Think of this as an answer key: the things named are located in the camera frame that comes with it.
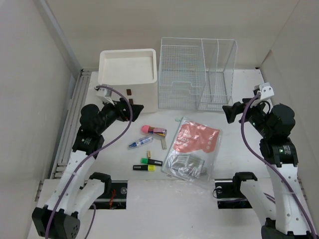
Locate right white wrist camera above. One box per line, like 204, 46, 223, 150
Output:
253, 83, 274, 101

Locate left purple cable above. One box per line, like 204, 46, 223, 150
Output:
44, 85, 133, 239

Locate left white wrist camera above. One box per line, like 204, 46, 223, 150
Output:
95, 85, 115, 105

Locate white wire mesh organizer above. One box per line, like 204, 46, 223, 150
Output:
158, 37, 237, 112

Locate white drawer organizer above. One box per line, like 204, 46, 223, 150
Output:
98, 49, 158, 113

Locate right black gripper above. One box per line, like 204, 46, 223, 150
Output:
222, 96, 273, 137

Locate purple cable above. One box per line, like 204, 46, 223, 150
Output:
239, 93, 315, 239
44, 85, 133, 239

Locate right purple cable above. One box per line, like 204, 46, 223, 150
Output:
239, 93, 315, 239

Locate yellow highlighter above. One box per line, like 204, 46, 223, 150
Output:
133, 164, 156, 172

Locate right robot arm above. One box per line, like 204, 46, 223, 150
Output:
222, 96, 318, 239

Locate booklet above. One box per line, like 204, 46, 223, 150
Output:
161, 118, 223, 190

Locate clear glue bottle blue cap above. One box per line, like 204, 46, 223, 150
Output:
128, 135, 154, 149

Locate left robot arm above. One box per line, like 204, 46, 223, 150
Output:
32, 98, 144, 239

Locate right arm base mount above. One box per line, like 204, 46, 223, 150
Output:
213, 179, 252, 209

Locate green highlighter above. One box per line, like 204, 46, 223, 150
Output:
141, 158, 163, 166

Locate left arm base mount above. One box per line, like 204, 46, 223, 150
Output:
94, 180, 128, 210

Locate pink-capped marker jar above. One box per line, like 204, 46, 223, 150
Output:
141, 125, 167, 138

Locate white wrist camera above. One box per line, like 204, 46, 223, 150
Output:
253, 83, 274, 101
95, 85, 115, 105

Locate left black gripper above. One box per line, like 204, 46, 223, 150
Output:
96, 97, 143, 134

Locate aluminium rail frame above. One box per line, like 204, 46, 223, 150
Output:
48, 69, 91, 179

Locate grey eraser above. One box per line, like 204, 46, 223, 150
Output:
161, 138, 167, 150

